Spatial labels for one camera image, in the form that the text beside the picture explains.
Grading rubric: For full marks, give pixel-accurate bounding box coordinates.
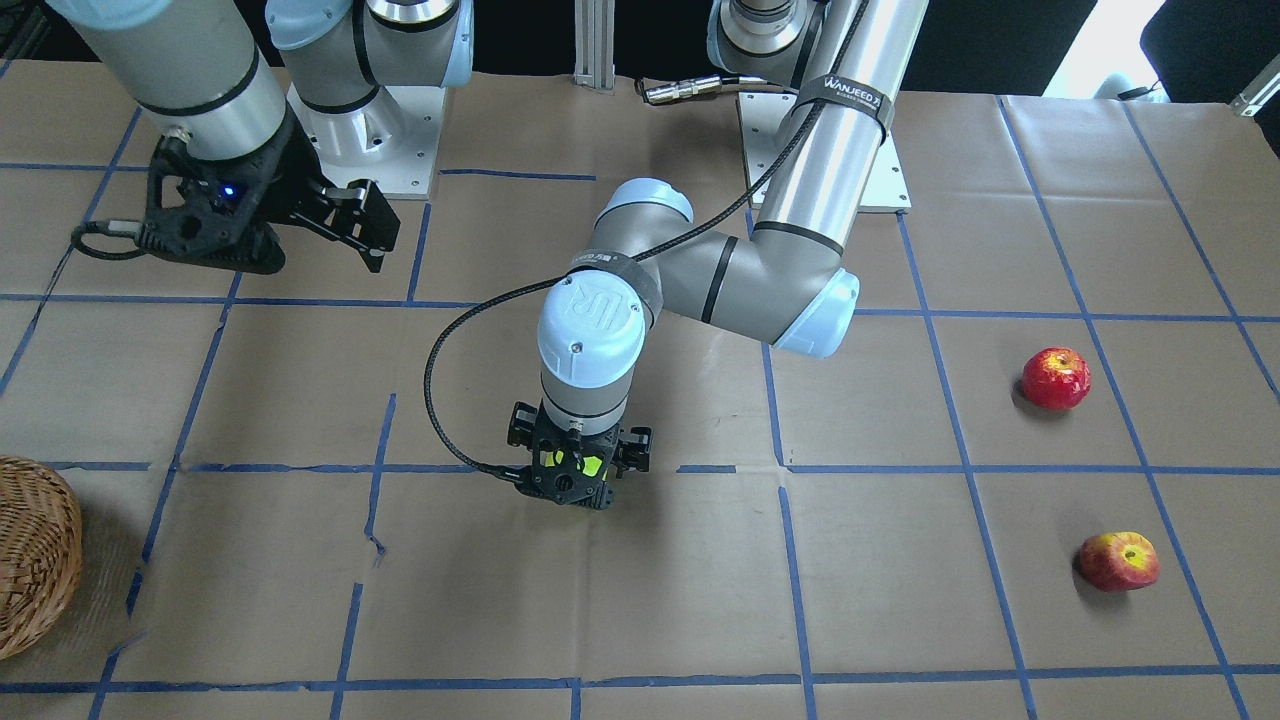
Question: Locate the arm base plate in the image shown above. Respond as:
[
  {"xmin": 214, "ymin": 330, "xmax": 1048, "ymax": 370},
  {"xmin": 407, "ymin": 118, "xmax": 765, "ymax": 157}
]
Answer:
[
  {"xmin": 287, "ymin": 86, "xmax": 451, "ymax": 201},
  {"xmin": 735, "ymin": 90, "xmax": 913, "ymax": 217}
]

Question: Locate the dark red apple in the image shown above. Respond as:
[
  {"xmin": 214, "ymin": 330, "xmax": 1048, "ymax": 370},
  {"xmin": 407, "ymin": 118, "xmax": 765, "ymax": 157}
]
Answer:
[{"xmin": 1019, "ymin": 347, "xmax": 1092, "ymax": 411}]

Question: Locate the brown paper mat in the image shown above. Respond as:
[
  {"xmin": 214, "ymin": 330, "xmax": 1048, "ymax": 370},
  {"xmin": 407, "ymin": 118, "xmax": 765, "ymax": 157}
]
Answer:
[{"xmin": 1, "ymin": 61, "xmax": 1279, "ymax": 719}]

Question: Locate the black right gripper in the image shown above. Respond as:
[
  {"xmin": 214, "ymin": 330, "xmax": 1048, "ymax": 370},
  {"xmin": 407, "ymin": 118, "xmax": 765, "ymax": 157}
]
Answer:
[{"xmin": 138, "ymin": 110, "xmax": 401, "ymax": 274}]

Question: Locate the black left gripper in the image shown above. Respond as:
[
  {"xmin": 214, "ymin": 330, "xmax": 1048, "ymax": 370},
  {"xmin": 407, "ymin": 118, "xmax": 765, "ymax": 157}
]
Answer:
[{"xmin": 507, "ymin": 402, "xmax": 652, "ymax": 510}]

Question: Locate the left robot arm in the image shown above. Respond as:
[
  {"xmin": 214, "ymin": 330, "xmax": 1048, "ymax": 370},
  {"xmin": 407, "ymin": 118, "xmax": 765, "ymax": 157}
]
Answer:
[{"xmin": 502, "ymin": 1, "xmax": 927, "ymax": 509}]

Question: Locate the aluminium frame post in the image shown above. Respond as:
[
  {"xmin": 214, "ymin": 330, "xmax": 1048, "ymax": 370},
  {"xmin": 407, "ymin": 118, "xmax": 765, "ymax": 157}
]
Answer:
[{"xmin": 572, "ymin": 0, "xmax": 616, "ymax": 94}]

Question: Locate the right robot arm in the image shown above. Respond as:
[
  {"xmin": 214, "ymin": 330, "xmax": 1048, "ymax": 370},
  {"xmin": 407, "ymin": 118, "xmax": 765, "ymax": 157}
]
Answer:
[{"xmin": 51, "ymin": 1, "xmax": 475, "ymax": 275}]

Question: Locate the green apple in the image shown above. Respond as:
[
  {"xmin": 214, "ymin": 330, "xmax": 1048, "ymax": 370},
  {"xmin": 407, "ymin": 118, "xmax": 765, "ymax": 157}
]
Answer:
[{"xmin": 538, "ymin": 450, "xmax": 604, "ymax": 478}]

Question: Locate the red yellow apple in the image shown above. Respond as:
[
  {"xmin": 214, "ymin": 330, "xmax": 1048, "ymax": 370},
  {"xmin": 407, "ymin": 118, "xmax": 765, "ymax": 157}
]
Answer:
[{"xmin": 1076, "ymin": 530, "xmax": 1161, "ymax": 592}]

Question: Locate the wicker basket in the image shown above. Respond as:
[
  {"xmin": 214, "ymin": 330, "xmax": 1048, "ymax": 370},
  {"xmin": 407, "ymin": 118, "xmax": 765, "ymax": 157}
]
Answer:
[{"xmin": 1, "ymin": 455, "xmax": 84, "ymax": 659}]

